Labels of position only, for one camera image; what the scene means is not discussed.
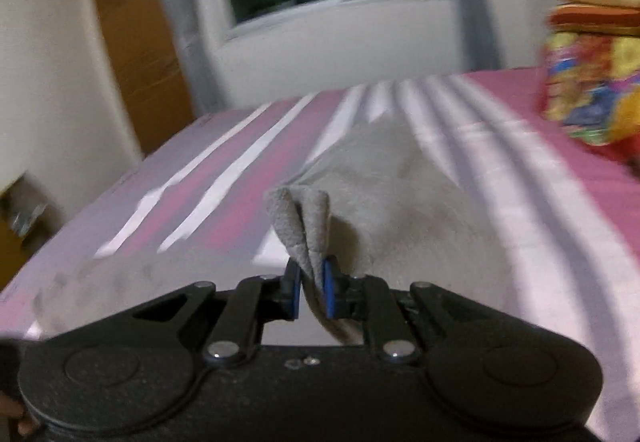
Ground grey left curtain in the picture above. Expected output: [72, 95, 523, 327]
[160, 0, 227, 116]

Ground brown wooden door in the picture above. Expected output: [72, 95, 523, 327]
[94, 0, 194, 155]

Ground grey pants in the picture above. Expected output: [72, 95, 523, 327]
[32, 118, 515, 346]

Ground pink striped bed sheet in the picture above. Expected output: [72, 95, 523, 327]
[1, 69, 639, 441]

